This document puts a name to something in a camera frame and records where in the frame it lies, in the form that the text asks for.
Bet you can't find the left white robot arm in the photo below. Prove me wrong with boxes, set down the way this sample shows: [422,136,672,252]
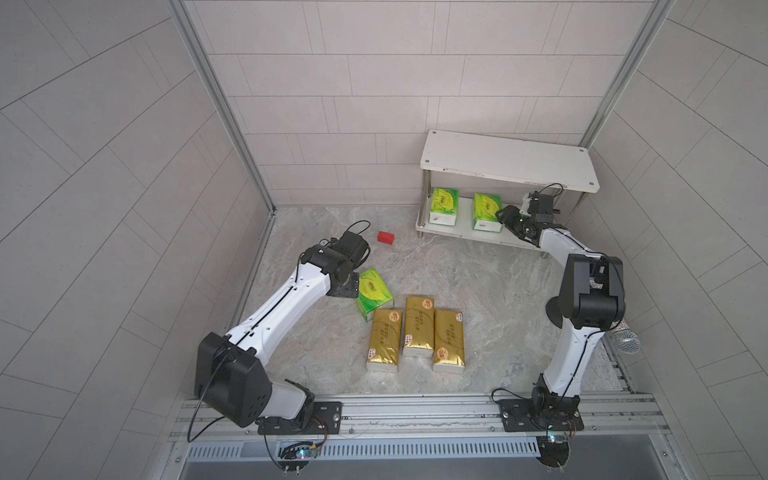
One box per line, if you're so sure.
[194,233,370,432]

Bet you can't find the gold tissue pack middle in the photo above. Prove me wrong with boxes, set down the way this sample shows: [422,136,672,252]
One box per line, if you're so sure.
[403,296,435,357]

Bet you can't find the left circuit board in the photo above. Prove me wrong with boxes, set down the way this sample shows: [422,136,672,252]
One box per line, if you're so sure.
[277,441,320,475]

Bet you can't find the green tissue pack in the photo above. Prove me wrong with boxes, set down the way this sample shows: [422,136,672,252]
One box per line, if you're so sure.
[428,187,459,227]
[357,268,394,322]
[472,193,503,233]

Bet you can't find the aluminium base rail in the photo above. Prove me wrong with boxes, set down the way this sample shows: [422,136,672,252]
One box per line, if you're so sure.
[165,392,674,466]

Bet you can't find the right circuit board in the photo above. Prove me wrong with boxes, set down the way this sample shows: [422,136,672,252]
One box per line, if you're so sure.
[536,435,570,471]

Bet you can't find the circuit board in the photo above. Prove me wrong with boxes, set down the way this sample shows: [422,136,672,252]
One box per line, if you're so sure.
[536,435,570,471]
[277,441,320,475]

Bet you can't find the white two-tier shelf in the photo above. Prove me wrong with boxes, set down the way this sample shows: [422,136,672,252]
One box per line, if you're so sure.
[416,130,600,249]

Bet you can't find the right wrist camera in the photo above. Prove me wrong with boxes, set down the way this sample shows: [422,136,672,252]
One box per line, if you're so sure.
[520,191,559,223]

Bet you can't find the gold tissue pack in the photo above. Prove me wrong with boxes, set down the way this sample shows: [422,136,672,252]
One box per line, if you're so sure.
[403,296,435,357]
[366,308,403,373]
[433,309,466,374]

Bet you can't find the small red block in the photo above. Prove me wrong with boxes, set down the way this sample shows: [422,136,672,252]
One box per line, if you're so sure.
[377,231,395,245]

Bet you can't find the gold tissue pack right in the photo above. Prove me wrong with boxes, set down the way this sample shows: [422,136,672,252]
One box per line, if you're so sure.
[433,309,466,374]

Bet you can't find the glitter microphone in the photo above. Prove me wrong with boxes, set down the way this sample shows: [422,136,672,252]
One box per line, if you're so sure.
[609,320,641,355]

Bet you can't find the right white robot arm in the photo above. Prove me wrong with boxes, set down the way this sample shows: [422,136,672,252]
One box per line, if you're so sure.
[496,205,626,411]

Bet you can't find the gold tissue pack left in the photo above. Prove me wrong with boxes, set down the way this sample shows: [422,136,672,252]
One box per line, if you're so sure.
[366,308,403,373]

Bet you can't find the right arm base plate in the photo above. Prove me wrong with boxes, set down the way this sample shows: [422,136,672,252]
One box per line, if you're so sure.
[494,398,584,433]

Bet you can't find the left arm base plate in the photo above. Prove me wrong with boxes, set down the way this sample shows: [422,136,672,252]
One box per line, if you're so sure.
[256,401,343,436]

